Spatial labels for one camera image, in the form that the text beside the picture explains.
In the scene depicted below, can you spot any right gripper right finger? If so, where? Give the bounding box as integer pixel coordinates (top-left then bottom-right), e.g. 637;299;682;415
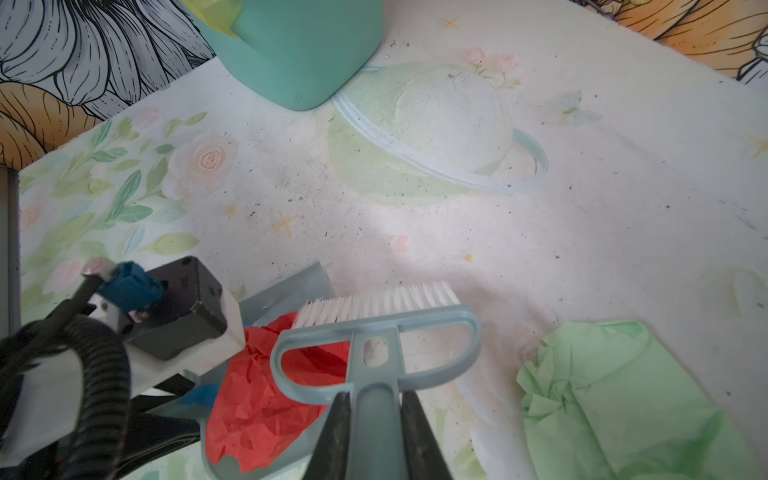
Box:
401;390;453;480

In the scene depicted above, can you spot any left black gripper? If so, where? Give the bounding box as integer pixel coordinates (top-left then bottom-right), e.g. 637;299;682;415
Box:
1;347;201;479

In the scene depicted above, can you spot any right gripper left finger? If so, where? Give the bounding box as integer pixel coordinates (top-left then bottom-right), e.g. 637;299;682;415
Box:
303;392;352;480

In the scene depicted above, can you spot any red paper scrap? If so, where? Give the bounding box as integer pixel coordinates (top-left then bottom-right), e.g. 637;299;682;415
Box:
205;312;326;473

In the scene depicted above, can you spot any grey-green hand brush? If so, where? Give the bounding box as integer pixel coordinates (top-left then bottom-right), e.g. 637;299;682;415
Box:
270;282;482;479

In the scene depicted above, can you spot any light green paper scrap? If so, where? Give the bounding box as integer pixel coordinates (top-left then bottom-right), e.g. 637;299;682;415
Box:
517;320;761;479

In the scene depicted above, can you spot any small blue paper scrap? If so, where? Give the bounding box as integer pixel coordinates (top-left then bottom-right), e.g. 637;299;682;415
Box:
177;384;220;411

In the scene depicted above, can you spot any green bin with bag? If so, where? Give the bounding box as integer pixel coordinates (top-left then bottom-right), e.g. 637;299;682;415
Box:
183;0;384;111

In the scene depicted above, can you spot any left black cable loop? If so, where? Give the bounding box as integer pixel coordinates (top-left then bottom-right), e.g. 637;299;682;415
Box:
0;272;133;480

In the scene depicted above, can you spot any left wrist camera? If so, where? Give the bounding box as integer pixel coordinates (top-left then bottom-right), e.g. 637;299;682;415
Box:
84;256;245;397

